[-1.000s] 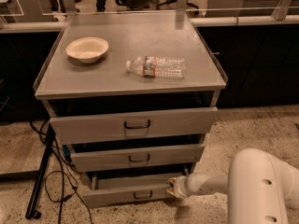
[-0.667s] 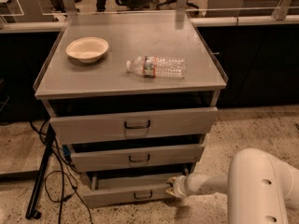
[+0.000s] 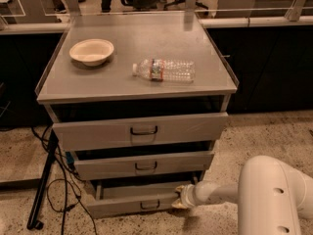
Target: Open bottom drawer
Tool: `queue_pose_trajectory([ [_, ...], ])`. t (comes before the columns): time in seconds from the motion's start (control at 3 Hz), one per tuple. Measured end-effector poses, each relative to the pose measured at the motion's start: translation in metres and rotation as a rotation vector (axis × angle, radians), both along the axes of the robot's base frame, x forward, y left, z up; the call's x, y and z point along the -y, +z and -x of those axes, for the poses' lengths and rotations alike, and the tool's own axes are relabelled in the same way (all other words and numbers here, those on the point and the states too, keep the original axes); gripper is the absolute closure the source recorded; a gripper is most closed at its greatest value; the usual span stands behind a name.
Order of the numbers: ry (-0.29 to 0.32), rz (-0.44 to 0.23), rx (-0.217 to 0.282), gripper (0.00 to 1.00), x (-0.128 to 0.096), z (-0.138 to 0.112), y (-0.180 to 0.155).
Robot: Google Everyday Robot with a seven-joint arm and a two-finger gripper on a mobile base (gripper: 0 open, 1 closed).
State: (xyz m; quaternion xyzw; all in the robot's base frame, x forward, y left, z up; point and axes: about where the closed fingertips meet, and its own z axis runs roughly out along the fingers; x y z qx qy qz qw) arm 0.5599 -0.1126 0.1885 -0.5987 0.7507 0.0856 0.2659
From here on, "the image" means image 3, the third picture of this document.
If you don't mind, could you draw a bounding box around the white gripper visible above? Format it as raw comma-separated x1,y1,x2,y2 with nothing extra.
172,184,197,209

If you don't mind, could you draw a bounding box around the grey bottom drawer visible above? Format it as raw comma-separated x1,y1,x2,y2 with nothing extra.
87,172,201,218

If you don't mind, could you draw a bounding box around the grey drawer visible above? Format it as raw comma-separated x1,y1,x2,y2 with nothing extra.
74,151,213,180
53,113,228,151
87,172,201,218

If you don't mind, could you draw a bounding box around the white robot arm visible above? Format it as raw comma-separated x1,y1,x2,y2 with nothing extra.
172,156,313,235

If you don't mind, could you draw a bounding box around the grey middle drawer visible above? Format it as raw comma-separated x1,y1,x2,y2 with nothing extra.
74,151,213,180

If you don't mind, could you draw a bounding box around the grey top drawer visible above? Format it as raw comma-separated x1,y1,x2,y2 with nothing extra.
53,113,228,151

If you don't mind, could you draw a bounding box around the grey drawer cabinet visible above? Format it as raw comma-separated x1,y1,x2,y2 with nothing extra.
34,11,240,194

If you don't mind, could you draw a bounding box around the clear plastic water bottle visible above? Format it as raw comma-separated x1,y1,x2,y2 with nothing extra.
132,59,196,83

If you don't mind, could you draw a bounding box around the black metal stand leg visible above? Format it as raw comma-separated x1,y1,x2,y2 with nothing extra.
26,131,58,230

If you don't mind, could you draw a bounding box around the white paper bowl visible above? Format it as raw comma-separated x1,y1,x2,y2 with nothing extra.
69,39,114,67

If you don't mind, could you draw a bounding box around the white counter ledge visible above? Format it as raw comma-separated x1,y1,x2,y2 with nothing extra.
0,16,313,35

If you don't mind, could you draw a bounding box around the black floor cable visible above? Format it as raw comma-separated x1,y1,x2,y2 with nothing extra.
30,125,99,235

